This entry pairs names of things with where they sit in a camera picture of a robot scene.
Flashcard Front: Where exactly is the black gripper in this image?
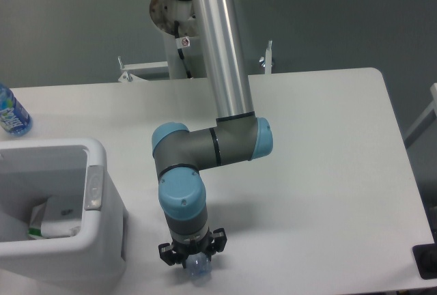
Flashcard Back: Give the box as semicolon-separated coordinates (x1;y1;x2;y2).
158;228;227;268

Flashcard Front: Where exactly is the clear crushed plastic bottle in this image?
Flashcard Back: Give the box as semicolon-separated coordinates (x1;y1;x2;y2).
186;253;212;284

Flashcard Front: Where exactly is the white and green paper carton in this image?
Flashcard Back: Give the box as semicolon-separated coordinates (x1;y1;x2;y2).
27;195;83;239

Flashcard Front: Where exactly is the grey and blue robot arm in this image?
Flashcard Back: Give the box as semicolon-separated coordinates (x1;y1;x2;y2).
152;0;273;266

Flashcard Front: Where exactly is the white plastic trash can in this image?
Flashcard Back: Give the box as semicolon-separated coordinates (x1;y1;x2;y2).
1;138;128;281

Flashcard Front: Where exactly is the blue labelled water bottle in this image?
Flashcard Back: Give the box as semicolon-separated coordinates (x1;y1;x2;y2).
1;84;33;137

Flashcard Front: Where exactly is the black device at table edge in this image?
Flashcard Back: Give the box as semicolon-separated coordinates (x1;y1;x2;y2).
412;243;436;280

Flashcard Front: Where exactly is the white metal frame bracket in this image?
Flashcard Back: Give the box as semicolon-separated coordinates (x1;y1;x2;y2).
117;56;169;83

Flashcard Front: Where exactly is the white metal post with bolt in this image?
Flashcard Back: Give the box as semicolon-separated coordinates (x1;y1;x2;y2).
259;40;274;74

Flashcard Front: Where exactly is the black cable on pedestal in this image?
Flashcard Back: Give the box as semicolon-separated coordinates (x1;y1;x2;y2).
173;20;194;80

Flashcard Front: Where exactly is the white frame leg right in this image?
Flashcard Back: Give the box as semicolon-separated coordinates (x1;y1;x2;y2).
404;83;436;148

